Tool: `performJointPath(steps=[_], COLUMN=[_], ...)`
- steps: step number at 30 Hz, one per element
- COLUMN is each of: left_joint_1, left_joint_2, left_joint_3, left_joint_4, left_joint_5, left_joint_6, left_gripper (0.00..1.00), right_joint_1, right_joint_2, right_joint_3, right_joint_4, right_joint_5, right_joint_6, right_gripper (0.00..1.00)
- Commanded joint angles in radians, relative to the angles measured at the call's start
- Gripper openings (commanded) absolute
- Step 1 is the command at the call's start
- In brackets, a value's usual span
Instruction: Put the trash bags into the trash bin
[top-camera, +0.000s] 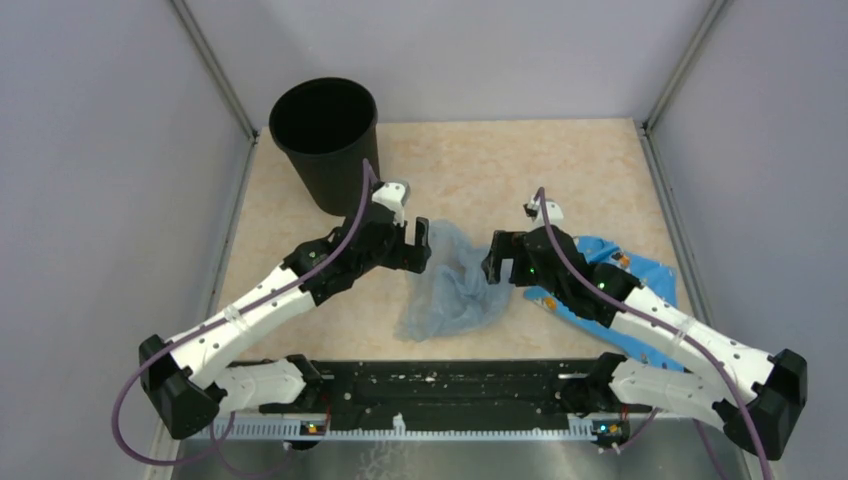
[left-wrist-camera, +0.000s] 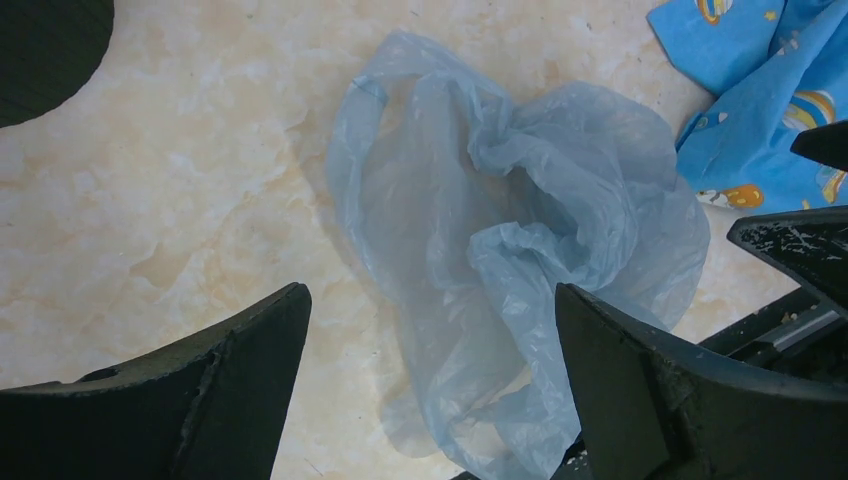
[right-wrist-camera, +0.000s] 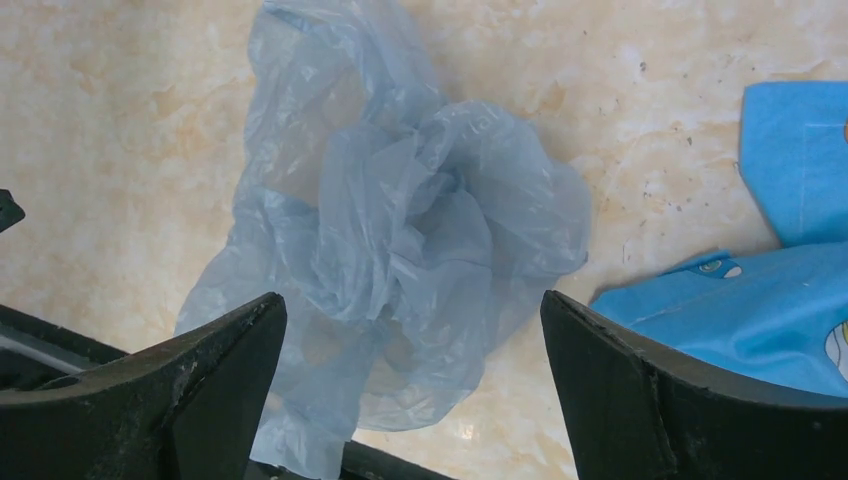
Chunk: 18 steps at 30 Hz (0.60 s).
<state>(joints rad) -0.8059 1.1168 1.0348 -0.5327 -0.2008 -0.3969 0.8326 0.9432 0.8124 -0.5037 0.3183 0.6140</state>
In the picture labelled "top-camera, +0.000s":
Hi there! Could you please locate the translucent blue trash bag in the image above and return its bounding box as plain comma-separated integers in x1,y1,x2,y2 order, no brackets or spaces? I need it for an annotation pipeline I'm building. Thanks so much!
395,220,513,342

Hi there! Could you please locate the black plastic trash bin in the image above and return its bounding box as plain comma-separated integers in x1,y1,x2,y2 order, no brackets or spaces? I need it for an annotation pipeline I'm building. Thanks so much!
268,77,381,217

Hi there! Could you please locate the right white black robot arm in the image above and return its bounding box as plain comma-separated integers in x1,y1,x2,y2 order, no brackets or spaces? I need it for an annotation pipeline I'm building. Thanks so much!
481,227,808,461

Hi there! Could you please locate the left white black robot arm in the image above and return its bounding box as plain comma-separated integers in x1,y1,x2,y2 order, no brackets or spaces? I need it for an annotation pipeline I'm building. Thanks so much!
139,200,431,440

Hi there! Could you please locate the blue patterned cloth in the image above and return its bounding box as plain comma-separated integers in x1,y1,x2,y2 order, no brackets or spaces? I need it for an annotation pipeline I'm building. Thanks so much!
523,235,685,371

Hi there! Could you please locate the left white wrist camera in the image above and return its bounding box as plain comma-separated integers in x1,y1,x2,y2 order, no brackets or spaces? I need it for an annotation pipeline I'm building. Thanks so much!
371,180,411,226

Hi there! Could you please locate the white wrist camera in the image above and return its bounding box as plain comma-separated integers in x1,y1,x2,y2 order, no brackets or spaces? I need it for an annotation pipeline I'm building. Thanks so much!
523,197,565,226
371,180,411,226

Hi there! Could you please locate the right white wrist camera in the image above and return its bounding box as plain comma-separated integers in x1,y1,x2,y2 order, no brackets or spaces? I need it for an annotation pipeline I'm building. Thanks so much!
523,197,565,226

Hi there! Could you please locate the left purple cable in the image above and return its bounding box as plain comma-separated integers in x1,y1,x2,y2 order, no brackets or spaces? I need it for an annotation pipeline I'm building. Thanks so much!
110,158,380,480

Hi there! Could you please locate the purple cable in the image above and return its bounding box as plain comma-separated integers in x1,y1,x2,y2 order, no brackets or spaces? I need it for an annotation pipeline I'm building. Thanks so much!
535,186,776,480
110,158,380,480

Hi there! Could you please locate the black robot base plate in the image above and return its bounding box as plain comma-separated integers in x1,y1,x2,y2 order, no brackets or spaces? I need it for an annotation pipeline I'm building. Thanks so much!
258,357,654,432

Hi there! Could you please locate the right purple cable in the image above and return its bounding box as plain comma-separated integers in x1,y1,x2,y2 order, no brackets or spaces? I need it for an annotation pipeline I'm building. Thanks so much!
535,186,776,480

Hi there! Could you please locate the white cable duct rail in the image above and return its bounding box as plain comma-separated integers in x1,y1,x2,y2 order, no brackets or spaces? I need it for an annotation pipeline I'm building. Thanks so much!
191,414,631,445

